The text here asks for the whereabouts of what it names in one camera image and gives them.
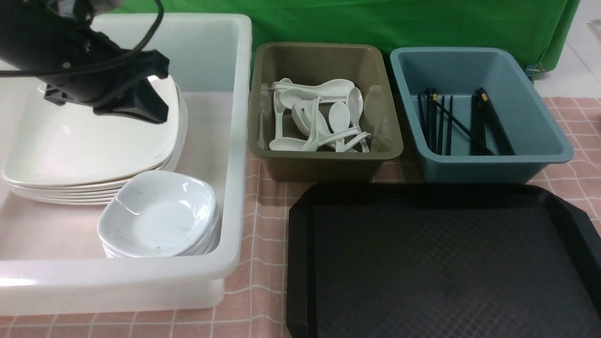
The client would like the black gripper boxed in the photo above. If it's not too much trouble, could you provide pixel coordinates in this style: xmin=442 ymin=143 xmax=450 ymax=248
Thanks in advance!
xmin=37 ymin=28 xmax=169 ymax=124

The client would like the white bowl tray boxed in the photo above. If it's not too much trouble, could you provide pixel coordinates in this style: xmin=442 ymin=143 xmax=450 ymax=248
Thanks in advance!
xmin=97 ymin=171 xmax=220 ymax=258

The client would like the large white square plate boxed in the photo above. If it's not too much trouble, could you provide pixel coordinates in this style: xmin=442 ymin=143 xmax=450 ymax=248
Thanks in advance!
xmin=3 ymin=76 xmax=180 ymax=186

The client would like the white soup spoon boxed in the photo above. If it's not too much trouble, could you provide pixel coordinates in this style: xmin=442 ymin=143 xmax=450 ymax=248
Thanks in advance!
xmin=301 ymin=96 xmax=321 ymax=152

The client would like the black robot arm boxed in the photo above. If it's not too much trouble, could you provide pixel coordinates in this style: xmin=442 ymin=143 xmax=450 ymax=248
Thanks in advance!
xmin=0 ymin=0 xmax=170 ymax=124

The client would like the stack of white plates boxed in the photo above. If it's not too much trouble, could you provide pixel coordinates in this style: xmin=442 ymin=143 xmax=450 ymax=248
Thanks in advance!
xmin=3 ymin=84 xmax=188 ymax=206

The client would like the stack of white bowls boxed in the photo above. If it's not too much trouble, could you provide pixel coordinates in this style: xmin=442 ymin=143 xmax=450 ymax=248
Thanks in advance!
xmin=97 ymin=205 xmax=220 ymax=258

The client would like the white spoon long front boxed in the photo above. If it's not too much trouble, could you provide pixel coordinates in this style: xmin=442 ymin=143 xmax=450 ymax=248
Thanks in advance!
xmin=269 ymin=128 xmax=361 ymax=152

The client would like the large translucent white tub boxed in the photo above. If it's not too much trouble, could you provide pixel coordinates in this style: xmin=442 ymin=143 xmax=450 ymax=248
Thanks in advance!
xmin=0 ymin=13 xmax=253 ymax=316

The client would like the white spoon top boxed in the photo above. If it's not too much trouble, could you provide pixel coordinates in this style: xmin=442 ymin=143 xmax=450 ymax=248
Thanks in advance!
xmin=272 ymin=79 xmax=355 ymax=97

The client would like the white spoon middle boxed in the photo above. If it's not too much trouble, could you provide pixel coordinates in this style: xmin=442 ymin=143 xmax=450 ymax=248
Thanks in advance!
xmin=328 ymin=102 xmax=351 ymax=152

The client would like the white spoon right upright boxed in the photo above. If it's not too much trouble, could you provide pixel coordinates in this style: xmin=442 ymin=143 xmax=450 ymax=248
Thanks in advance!
xmin=346 ymin=86 xmax=363 ymax=129

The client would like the olive green plastic bin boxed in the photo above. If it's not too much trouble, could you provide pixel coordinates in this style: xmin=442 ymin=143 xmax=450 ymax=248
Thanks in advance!
xmin=247 ymin=42 xmax=404 ymax=182

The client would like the pink checked tablecloth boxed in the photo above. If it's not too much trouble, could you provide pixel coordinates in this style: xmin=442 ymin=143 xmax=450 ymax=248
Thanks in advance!
xmin=1 ymin=97 xmax=600 ymax=338

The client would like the black serving tray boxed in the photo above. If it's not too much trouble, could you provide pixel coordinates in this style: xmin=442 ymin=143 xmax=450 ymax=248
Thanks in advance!
xmin=285 ymin=183 xmax=601 ymax=338

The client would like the blue plastic bin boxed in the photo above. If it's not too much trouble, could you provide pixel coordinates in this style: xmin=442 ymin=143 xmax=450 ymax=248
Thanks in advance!
xmin=390 ymin=47 xmax=574 ymax=184

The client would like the black chopsticks right bundle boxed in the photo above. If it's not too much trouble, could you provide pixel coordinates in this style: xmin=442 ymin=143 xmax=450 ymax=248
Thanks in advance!
xmin=470 ymin=87 xmax=516 ymax=156

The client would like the black chopstick diagonal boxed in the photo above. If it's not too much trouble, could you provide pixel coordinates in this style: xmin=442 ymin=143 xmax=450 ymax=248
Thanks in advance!
xmin=418 ymin=90 xmax=494 ymax=156

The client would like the green backdrop cloth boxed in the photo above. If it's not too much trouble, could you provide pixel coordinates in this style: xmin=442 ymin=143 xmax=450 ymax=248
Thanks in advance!
xmin=108 ymin=0 xmax=580 ymax=76

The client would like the black cable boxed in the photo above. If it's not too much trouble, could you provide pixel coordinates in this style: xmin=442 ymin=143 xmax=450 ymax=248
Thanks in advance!
xmin=0 ymin=0 xmax=165 ymax=78

